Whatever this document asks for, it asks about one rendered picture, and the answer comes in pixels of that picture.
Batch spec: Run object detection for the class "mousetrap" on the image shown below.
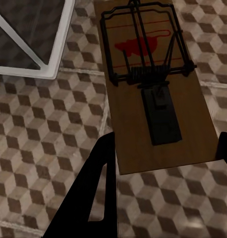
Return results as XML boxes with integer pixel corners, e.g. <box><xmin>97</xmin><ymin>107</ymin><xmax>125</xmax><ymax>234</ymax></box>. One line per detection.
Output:
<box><xmin>94</xmin><ymin>0</ymin><xmax>225</xmax><ymax>175</ymax></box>

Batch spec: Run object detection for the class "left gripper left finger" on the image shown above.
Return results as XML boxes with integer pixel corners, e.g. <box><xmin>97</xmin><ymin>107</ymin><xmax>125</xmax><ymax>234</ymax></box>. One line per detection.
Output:
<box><xmin>43</xmin><ymin>130</ymin><xmax>117</xmax><ymax>238</ymax></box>

